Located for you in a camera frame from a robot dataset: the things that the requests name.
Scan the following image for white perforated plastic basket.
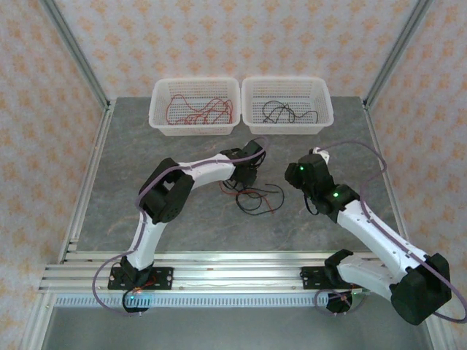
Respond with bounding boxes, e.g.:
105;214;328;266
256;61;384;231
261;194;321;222
241;76;335;136
148;76;242;136

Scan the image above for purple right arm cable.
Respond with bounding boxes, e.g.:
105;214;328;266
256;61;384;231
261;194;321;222
314;140;467;324

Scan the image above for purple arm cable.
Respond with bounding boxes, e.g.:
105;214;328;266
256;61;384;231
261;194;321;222
91;136;271;317
314;140;467;324

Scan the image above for aluminium table side rail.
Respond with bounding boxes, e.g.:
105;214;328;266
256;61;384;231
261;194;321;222
58;98;117;264
361;98;412;252

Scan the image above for aluminium mounting rail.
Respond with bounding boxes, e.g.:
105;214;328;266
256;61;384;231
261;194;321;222
39;250;402;295

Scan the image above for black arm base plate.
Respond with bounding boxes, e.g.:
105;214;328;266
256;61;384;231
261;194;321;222
108;267;174;292
301;265;331;291

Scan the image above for grey slotted cable duct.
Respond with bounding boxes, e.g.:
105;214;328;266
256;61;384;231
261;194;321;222
54;294;366;308

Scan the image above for aluminium frame post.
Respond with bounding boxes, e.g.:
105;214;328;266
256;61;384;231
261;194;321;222
363;0;435;110
38;0;112;110

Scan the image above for orange base wires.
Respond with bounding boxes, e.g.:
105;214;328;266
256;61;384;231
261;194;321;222
131;279;158;295

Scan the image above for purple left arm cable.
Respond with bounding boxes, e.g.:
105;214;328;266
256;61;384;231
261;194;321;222
91;136;271;317

